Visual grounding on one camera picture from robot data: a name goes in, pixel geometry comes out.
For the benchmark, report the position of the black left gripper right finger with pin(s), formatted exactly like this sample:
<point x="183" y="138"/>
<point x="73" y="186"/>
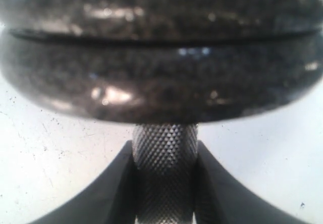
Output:
<point x="220" y="198"/>

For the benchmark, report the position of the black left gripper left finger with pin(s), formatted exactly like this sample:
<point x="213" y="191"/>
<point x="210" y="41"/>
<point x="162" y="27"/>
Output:
<point x="108" y="199"/>

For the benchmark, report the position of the chrome dumbbell bar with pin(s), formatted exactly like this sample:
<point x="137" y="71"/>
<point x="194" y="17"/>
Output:
<point x="165" y="156"/>

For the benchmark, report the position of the black rubber wheel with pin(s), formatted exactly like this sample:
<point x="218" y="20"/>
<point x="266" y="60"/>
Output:
<point x="137" y="84"/>

